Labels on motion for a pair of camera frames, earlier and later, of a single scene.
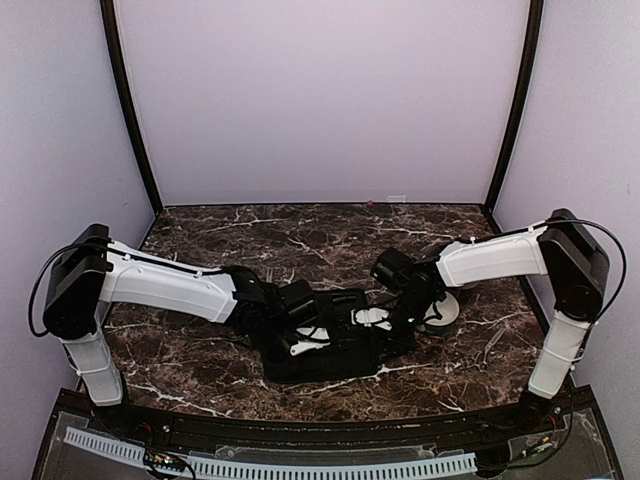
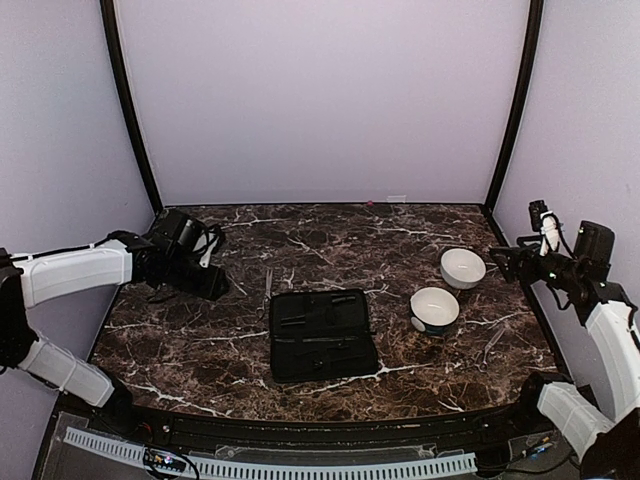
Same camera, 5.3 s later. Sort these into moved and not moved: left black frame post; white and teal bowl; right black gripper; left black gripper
Moved: right black gripper; left black gripper
Not moved: white and teal bowl; left black frame post
